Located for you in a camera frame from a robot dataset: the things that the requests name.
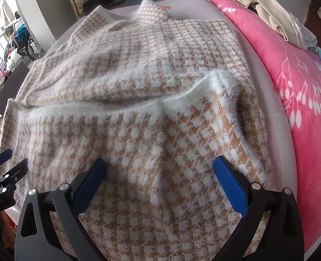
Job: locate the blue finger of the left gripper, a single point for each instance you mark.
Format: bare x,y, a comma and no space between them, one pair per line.
15,174
5,156

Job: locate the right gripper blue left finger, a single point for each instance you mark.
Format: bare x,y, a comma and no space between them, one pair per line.
86,185

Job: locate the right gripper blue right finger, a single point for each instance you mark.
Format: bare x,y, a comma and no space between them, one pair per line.
233,183

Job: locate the beige white houndstooth sweater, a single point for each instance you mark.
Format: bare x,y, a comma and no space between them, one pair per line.
138,119

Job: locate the beige cream clothes pile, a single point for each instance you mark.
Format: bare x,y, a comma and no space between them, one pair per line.
282,22

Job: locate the lilac bed sheet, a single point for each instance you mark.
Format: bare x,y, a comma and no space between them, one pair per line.
272,108

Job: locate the grey box cabinet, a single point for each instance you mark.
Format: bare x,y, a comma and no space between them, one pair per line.
12,85

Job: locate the wheelchair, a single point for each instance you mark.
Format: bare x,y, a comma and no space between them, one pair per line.
25,44

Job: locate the pink floral blanket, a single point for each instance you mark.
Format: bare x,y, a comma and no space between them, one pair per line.
296,75

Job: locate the black item on chair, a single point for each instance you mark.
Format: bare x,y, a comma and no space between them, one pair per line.
91,4

